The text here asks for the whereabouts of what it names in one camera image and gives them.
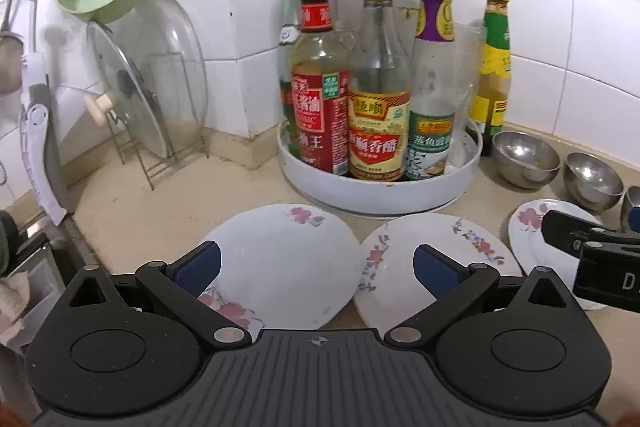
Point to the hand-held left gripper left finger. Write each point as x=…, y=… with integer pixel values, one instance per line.
x=202, y=268

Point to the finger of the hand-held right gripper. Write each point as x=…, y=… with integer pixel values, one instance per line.
x=635, y=212
x=565, y=229

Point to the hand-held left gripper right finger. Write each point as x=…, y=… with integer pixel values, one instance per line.
x=434, y=269

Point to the stainless steel bowl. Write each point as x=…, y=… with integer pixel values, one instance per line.
x=631, y=197
x=592, y=182
x=525, y=157

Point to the small white floral plate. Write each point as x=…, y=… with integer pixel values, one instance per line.
x=525, y=232

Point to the white plate floral vine rim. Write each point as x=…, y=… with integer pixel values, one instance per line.
x=395, y=252

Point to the large white floral plate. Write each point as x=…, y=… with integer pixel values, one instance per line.
x=280, y=257

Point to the white two-tier condiment rack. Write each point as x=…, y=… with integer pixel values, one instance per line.
x=325, y=194

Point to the yellow cap vinegar bottle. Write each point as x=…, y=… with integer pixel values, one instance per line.
x=377, y=132

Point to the green yellow label oil bottle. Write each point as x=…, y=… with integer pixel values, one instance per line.
x=495, y=72

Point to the clear plastic bag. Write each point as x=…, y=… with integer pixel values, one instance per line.
x=467, y=72

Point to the beige cloth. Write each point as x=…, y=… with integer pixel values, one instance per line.
x=15, y=302

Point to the large glass pot lid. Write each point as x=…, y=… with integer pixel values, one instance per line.
x=180, y=72

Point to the purple green label sauce bottle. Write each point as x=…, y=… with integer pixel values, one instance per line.
x=432, y=72

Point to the red label sauce bottle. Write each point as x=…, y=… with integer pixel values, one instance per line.
x=320, y=107

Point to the glass lid with wooden knob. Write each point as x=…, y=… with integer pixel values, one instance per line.
x=125, y=82

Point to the white grey plastic utensil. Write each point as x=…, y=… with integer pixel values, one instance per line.
x=40, y=142

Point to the hanging metal ladle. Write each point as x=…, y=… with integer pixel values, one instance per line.
x=10, y=57

